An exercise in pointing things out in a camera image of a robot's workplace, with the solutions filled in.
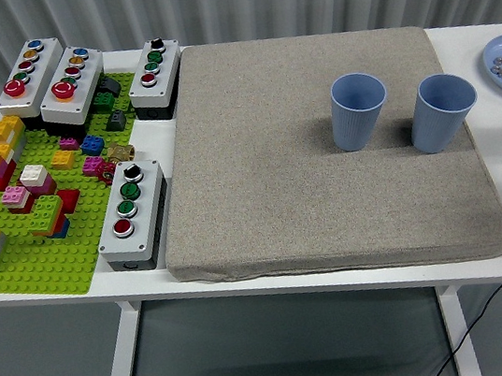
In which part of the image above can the dark green brick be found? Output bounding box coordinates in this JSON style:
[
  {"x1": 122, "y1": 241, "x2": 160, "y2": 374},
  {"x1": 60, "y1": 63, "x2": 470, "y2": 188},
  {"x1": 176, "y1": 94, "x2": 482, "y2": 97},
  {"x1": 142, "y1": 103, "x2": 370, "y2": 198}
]
[{"x1": 91, "y1": 89, "x2": 118, "y2": 116}]

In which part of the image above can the black floor cable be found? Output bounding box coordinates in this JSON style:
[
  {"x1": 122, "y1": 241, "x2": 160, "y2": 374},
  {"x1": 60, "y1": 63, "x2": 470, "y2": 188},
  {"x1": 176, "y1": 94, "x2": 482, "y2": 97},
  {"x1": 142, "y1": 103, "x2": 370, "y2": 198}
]
[{"x1": 413, "y1": 282, "x2": 502, "y2": 376}]

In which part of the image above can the four-button control box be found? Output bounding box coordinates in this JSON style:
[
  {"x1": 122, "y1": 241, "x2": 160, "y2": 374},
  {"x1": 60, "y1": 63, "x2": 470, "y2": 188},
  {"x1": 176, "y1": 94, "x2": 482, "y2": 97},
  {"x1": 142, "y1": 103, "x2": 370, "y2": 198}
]
[
  {"x1": 120, "y1": 35, "x2": 191, "y2": 125},
  {"x1": 85, "y1": 154, "x2": 181, "y2": 279}
]

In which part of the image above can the white pleated curtain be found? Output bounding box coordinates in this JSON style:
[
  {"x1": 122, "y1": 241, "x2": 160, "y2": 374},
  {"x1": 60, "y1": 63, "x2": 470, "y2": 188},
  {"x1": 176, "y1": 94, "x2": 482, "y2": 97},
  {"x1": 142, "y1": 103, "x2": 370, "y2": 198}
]
[{"x1": 0, "y1": 0, "x2": 502, "y2": 102}]

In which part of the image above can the pink red brick stack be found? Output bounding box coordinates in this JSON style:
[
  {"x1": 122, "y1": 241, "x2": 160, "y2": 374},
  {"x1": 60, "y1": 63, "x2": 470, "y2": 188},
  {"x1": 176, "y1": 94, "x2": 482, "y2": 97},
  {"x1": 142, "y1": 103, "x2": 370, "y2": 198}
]
[{"x1": 0, "y1": 182, "x2": 37, "y2": 218}]

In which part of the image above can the white table leg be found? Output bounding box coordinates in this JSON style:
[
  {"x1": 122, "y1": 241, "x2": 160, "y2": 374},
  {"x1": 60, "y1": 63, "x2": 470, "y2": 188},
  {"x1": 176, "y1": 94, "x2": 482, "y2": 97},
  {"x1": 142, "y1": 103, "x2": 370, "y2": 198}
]
[
  {"x1": 433, "y1": 281, "x2": 483, "y2": 376},
  {"x1": 89, "y1": 298, "x2": 153, "y2": 376}
]

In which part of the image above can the white pink brick stack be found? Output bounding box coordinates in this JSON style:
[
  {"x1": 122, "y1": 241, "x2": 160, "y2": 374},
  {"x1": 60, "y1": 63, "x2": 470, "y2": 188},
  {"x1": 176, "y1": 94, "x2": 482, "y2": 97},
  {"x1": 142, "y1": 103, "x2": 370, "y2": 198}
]
[{"x1": 17, "y1": 161, "x2": 59, "y2": 200}]

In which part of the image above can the green studded baseplate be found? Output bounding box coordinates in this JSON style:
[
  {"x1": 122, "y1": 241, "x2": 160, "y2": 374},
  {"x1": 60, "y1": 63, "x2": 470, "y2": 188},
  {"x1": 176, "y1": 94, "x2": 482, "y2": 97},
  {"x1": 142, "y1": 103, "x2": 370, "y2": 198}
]
[{"x1": 0, "y1": 67, "x2": 167, "y2": 308}]

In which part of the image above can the small magenta brick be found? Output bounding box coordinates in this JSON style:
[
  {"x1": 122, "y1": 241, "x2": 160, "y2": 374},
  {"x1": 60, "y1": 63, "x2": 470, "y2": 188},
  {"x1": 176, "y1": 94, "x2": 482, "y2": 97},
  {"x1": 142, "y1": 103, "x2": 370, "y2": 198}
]
[{"x1": 57, "y1": 135, "x2": 80, "y2": 153}]

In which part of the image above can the dark grey sloped brick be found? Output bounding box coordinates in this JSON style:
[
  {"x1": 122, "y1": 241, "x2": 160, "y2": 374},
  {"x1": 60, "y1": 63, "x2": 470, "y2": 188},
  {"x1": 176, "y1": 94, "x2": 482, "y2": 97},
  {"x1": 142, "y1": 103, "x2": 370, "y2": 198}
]
[{"x1": 97, "y1": 74, "x2": 123, "y2": 100}]

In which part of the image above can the grey-brown fabric mat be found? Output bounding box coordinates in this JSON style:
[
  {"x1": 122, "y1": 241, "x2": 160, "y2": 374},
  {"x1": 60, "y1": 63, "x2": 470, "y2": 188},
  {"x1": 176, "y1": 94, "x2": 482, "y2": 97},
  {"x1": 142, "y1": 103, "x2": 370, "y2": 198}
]
[{"x1": 135, "y1": 3, "x2": 502, "y2": 307}]

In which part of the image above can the yellow white grey brick stack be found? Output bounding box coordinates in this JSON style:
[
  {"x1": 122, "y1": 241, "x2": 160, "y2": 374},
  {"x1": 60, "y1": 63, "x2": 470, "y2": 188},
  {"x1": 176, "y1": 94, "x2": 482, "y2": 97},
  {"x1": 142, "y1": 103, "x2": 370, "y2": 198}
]
[{"x1": 0, "y1": 112, "x2": 32, "y2": 163}]

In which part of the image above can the blue ribbed cup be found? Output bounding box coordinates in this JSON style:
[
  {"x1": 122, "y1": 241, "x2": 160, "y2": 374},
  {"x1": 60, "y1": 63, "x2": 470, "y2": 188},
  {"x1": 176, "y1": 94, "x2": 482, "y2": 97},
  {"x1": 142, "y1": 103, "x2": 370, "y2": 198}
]
[
  {"x1": 323, "y1": 68, "x2": 395, "y2": 154},
  {"x1": 402, "y1": 67, "x2": 486, "y2": 157}
]

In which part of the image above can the five-button control box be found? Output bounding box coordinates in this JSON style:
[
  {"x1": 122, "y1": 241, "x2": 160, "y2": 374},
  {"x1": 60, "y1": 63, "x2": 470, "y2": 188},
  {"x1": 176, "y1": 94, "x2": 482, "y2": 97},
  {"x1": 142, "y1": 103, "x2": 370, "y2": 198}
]
[
  {"x1": 0, "y1": 35, "x2": 75, "y2": 137},
  {"x1": 31, "y1": 41, "x2": 115, "y2": 143}
]

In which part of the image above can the green orange blue brick stack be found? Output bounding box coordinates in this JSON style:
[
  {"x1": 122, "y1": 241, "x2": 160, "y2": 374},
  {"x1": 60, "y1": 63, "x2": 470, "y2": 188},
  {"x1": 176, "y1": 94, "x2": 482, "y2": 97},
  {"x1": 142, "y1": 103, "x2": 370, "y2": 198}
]
[{"x1": 22, "y1": 191, "x2": 73, "y2": 245}]

